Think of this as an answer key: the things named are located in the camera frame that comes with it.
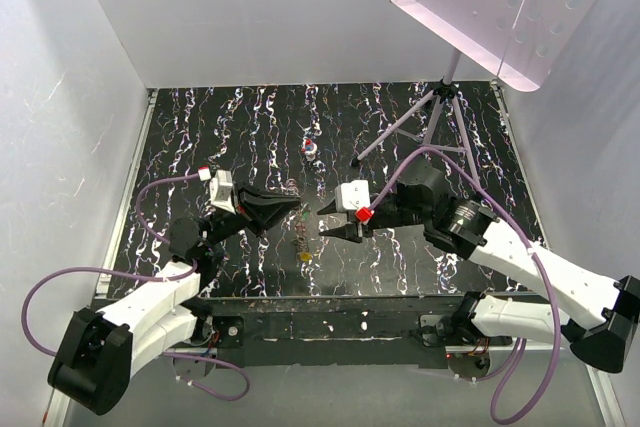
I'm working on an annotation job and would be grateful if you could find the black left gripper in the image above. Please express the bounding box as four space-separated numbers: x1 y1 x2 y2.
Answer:
203 181 300 251

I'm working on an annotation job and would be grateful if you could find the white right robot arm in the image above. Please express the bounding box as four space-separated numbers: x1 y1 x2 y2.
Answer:
320 165 639 373

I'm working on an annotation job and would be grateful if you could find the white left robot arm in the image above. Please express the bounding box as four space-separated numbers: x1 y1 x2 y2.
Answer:
47 186 301 415

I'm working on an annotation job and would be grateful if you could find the black base board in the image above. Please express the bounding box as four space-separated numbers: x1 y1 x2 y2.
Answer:
183 294 502 369

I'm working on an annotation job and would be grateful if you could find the lilac music stand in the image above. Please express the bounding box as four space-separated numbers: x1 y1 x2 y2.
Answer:
351 0 636 167

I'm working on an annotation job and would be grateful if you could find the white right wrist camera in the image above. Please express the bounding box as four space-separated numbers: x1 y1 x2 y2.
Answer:
334 179 373 224

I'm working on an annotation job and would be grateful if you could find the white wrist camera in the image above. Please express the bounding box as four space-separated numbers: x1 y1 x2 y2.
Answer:
334 179 373 224
197 167 236 214

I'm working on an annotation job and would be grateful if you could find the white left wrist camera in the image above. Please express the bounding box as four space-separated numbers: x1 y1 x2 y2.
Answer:
197 167 236 214

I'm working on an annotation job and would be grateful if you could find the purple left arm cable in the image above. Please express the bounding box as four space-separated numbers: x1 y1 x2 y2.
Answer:
20 171 250 402

